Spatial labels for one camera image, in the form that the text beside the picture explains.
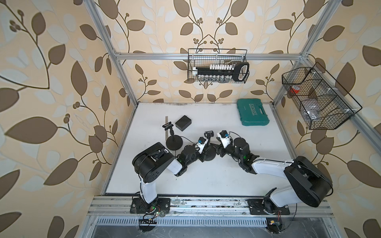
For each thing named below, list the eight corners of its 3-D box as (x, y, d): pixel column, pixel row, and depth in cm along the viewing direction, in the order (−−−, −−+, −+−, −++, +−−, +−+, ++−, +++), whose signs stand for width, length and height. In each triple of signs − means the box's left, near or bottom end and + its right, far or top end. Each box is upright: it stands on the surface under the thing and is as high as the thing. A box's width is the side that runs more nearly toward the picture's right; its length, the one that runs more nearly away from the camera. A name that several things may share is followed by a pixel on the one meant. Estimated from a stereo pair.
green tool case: (241, 126, 108) (243, 122, 104) (235, 102, 124) (237, 98, 120) (268, 126, 108) (270, 122, 104) (258, 102, 124) (260, 98, 120)
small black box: (175, 126, 109) (174, 122, 105) (185, 118, 114) (184, 114, 110) (181, 131, 106) (181, 128, 103) (191, 123, 111) (191, 119, 107)
